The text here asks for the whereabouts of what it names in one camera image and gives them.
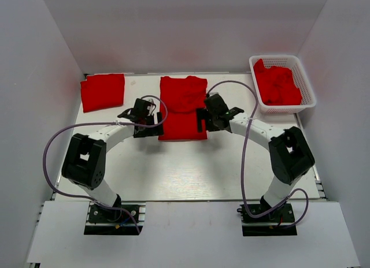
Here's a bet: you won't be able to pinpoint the red t shirt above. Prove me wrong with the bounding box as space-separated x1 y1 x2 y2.
80 74 125 113
158 76 208 141

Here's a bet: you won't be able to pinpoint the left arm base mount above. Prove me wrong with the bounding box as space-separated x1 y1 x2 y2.
84 203 146 236

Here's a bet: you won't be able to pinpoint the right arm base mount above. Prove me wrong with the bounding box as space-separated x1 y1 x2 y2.
236 203 297 237

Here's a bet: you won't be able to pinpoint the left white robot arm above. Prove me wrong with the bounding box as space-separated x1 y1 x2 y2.
61 96 168 221

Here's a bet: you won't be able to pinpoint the folded red t shirt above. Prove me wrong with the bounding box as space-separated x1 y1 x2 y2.
80 74 125 113

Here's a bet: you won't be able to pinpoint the red t shirts in basket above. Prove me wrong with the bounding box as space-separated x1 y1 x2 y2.
253 59 302 106

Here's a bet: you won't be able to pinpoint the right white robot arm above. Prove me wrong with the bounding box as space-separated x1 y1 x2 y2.
196 94 315 221

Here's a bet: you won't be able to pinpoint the white plastic basket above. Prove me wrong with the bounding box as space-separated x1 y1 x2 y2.
249 54 316 114

